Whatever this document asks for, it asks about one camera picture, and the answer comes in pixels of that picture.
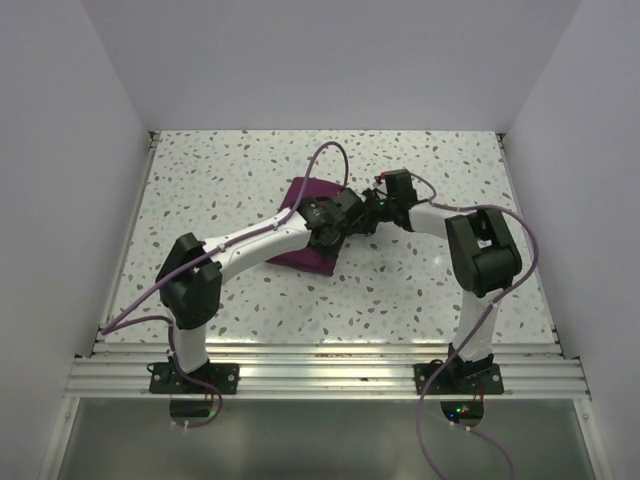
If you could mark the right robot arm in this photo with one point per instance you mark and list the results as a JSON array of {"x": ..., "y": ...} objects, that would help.
[{"x": 484, "y": 259}]

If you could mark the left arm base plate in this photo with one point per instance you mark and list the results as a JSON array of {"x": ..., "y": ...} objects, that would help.
[{"x": 165, "y": 380}]

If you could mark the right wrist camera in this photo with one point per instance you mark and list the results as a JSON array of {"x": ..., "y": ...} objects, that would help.
[{"x": 379, "y": 184}]

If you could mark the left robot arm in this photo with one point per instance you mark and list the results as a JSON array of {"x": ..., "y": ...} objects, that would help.
[{"x": 191, "y": 279}]

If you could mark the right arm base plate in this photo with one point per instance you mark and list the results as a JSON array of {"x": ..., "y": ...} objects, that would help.
[{"x": 459, "y": 378}]

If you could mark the purple cloth drape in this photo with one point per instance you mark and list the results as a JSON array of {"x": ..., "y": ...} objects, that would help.
[{"x": 308, "y": 260}]

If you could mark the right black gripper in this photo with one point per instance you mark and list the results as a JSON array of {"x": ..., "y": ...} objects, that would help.
[{"x": 369, "y": 225}]

